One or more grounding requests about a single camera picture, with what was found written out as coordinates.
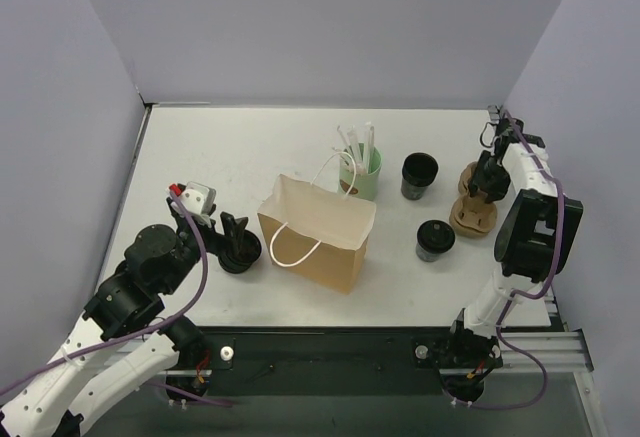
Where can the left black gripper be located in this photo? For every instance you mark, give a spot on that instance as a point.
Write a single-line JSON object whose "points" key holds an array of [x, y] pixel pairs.
{"points": [[220, 238]]}

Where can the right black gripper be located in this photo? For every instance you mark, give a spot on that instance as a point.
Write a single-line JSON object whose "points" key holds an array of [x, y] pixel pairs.
{"points": [[483, 177]]}

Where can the brown paper bag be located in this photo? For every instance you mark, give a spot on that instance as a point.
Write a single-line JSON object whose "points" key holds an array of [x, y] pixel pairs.
{"points": [[315, 233]]}

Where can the black cup lid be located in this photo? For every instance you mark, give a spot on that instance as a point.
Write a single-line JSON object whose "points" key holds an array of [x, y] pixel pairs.
{"points": [[436, 236]]}

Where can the black coffee cup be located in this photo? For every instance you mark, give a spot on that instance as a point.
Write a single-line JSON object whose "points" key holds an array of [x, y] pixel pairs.
{"points": [[427, 255]]}

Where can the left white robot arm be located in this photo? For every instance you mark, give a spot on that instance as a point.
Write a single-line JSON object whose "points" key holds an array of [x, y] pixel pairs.
{"points": [[119, 341]]}

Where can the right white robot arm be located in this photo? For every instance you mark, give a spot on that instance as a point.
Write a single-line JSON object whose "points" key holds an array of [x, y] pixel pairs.
{"points": [[510, 189]]}

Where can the brown pulp cup carrier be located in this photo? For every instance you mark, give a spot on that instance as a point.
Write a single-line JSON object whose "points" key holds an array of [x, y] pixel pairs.
{"points": [[471, 216]]}

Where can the green straw holder cup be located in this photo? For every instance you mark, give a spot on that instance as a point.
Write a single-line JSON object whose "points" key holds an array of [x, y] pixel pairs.
{"points": [[363, 186]]}

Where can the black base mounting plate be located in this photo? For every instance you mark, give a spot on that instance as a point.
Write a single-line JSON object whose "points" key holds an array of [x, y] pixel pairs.
{"points": [[236, 362]]}

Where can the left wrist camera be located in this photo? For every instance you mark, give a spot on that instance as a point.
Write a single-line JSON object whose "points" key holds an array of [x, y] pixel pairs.
{"points": [[194, 198]]}

